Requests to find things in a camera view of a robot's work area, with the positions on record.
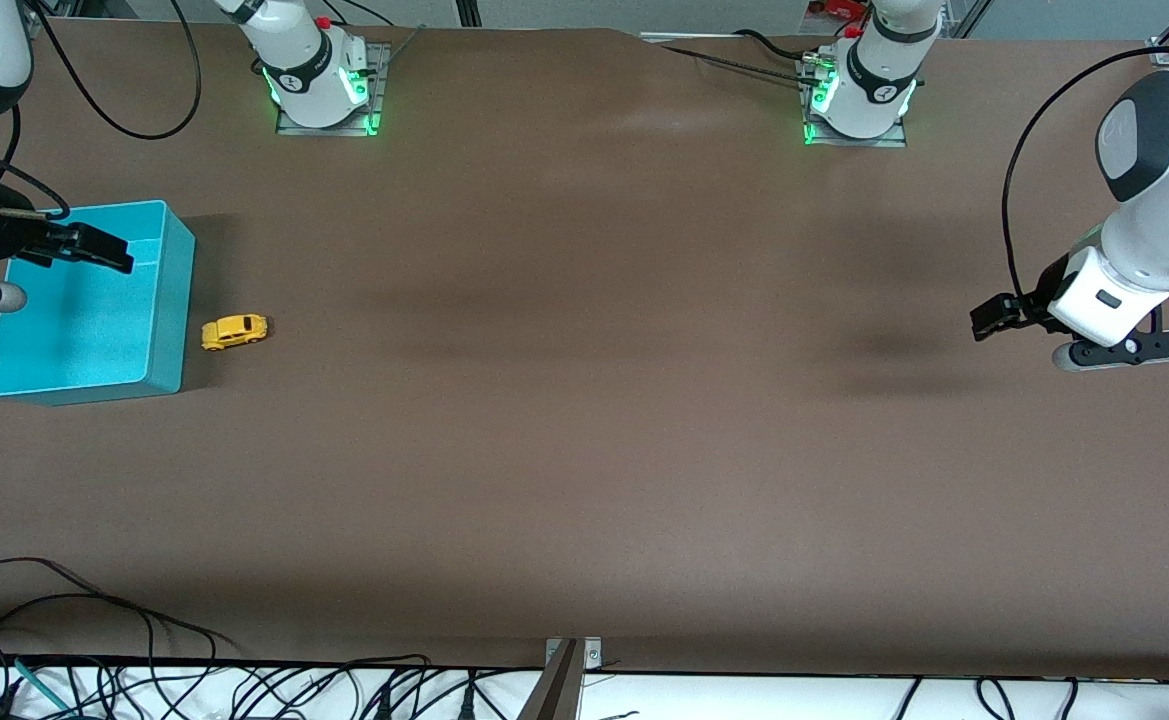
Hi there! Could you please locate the yellow beetle toy car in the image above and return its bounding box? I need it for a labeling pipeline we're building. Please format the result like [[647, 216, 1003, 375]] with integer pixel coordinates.
[[201, 314, 270, 351]]

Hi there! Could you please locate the turquoise plastic storage bin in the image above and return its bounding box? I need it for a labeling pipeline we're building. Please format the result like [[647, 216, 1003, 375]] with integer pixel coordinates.
[[0, 200, 195, 407]]

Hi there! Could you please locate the short black right gripper cable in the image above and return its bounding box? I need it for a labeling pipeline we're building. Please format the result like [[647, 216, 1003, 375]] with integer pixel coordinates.
[[0, 100, 72, 221]]

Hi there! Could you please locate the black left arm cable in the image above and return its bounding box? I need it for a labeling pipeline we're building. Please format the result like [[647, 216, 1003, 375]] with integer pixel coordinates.
[[1002, 44, 1169, 301]]

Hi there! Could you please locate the long black right arm cable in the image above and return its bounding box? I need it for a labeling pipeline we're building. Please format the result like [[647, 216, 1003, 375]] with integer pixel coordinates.
[[29, 0, 203, 140]]

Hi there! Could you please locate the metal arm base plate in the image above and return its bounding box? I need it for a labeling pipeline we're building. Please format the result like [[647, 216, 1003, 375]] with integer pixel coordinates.
[[801, 55, 911, 150], [275, 42, 386, 138]]

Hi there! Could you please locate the thin dark cable loop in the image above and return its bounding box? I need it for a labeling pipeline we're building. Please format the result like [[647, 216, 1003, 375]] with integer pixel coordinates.
[[0, 556, 110, 601]]

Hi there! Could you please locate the thick black base cable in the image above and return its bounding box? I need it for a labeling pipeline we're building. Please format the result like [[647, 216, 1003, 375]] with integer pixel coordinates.
[[732, 28, 845, 63]]

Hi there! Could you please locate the black cable loop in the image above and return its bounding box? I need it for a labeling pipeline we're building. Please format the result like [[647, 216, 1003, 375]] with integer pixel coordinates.
[[0, 594, 237, 663]]

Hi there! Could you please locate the thin black base cable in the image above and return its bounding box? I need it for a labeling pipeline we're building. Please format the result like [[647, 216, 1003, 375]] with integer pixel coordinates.
[[660, 44, 813, 89]]

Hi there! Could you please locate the teal cable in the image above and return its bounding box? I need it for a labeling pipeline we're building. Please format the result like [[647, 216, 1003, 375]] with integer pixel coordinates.
[[12, 657, 73, 713]]

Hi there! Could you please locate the small metal bracket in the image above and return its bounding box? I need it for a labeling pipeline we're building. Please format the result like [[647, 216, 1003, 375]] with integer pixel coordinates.
[[544, 637, 604, 671]]

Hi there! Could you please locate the dark camera mount post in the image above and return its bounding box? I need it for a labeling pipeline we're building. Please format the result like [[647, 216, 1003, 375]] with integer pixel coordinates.
[[516, 640, 585, 720]]

